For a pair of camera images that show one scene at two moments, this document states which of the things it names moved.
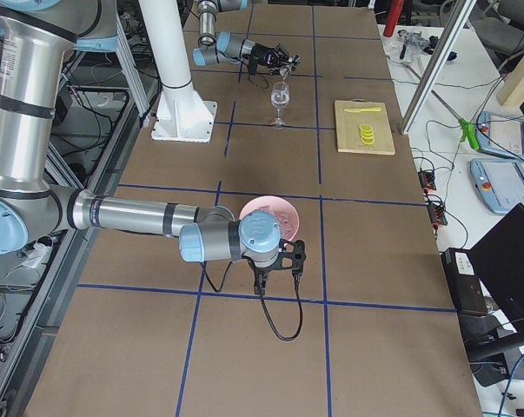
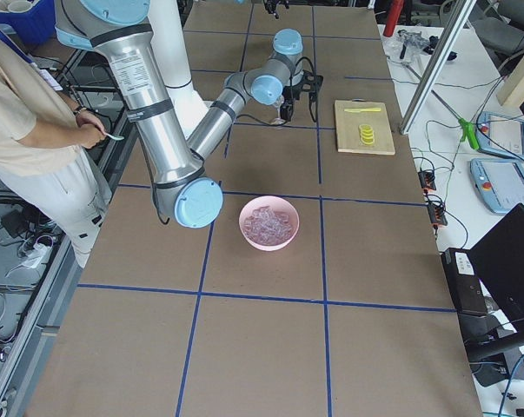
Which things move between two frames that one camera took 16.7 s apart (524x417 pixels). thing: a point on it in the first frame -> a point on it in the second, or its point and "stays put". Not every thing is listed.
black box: x=465 y=281 stays put
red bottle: x=394 y=10 stays put
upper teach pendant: x=502 y=135 stays put
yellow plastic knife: x=363 y=109 stays put
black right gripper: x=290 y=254 -> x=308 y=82
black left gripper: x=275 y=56 -> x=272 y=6
